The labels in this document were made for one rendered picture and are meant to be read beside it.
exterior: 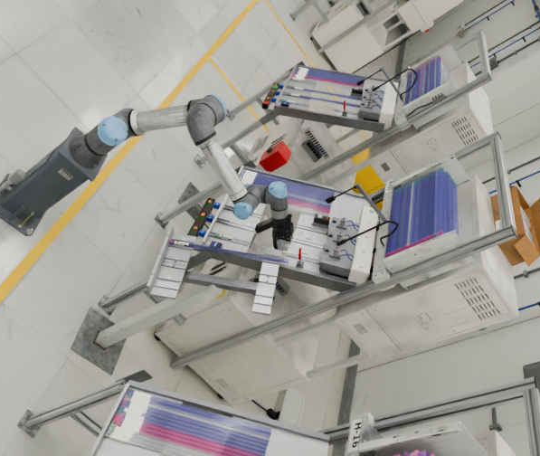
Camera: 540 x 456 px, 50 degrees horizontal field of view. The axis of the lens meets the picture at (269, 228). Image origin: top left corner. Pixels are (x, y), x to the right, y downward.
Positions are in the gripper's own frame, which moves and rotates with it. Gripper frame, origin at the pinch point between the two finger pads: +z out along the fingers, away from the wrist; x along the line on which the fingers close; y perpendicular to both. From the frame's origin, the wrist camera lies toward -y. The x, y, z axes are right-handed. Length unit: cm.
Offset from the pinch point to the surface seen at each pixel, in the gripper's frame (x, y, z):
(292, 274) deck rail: -10.1, 9.0, 4.6
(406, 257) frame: -12, 57, -13
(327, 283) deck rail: -10.1, 24.7, 7.6
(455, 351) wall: 82, 97, 143
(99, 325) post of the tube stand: -25, -87, 40
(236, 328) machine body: -10, -21, 45
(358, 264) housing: -3.9, 37.2, 0.1
